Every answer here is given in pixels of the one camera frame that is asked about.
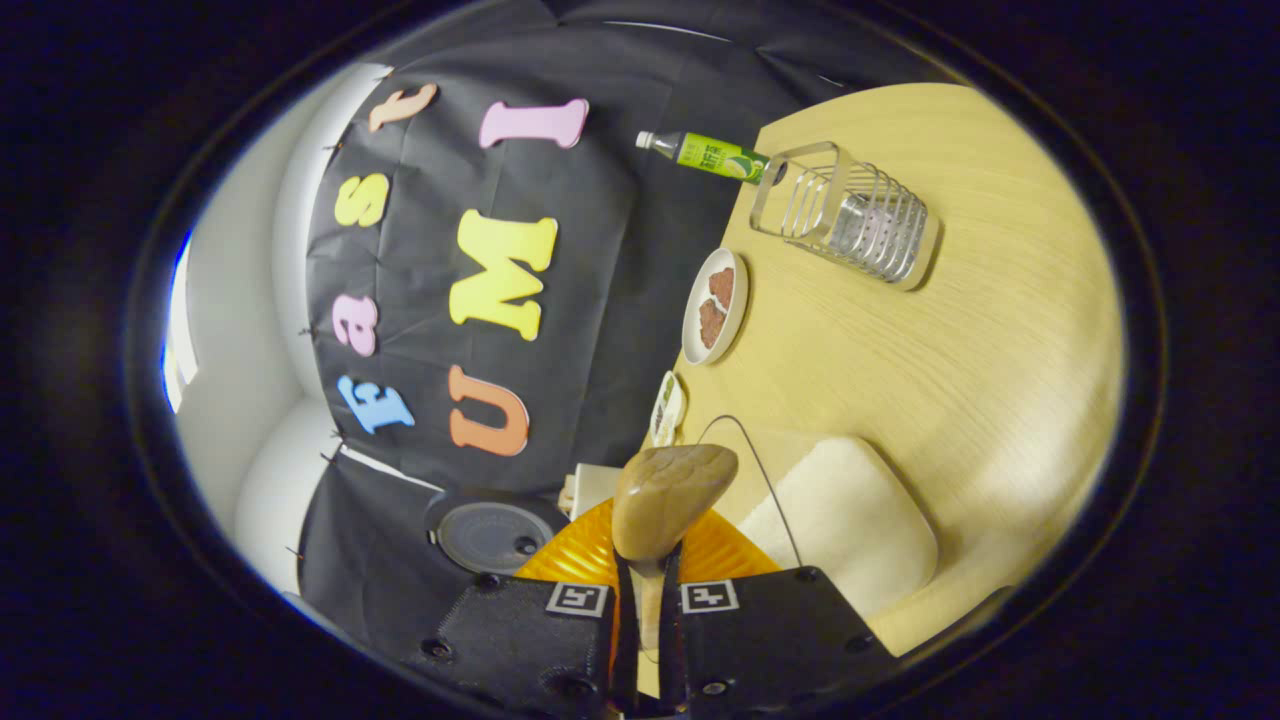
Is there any white round plate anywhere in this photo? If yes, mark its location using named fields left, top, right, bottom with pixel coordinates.
left=682, top=248, right=749, bottom=366

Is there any metal wire chopstick holder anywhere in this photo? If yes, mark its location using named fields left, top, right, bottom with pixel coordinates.
left=750, top=141, right=941, bottom=292

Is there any ceiling light panel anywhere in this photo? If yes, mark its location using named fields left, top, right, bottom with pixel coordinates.
left=162, top=232, right=199, bottom=413

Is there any wooden spoon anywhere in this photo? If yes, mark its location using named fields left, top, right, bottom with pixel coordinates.
left=610, top=443, right=739, bottom=691

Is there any dark grey rice cooker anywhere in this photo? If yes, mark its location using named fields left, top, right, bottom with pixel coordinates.
left=425, top=490, right=571, bottom=579

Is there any white divided condiment dish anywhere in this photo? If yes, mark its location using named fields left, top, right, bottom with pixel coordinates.
left=650, top=371, right=688, bottom=448

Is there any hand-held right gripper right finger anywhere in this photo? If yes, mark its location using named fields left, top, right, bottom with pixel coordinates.
left=655, top=508, right=901, bottom=717

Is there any clear container of white rice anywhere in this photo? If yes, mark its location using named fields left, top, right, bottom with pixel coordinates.
left=697, top=415, right=939, bottom=621

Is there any green drink bottle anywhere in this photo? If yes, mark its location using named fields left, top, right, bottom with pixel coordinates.
left=636, top=130, right=788, bottom=187

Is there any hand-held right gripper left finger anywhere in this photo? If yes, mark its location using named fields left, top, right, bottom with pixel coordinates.
left=405, top=497, right=641, bottom=717

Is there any white toaster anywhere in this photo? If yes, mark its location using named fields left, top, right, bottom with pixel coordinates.
left=560, top=462, right=627, bottom=521

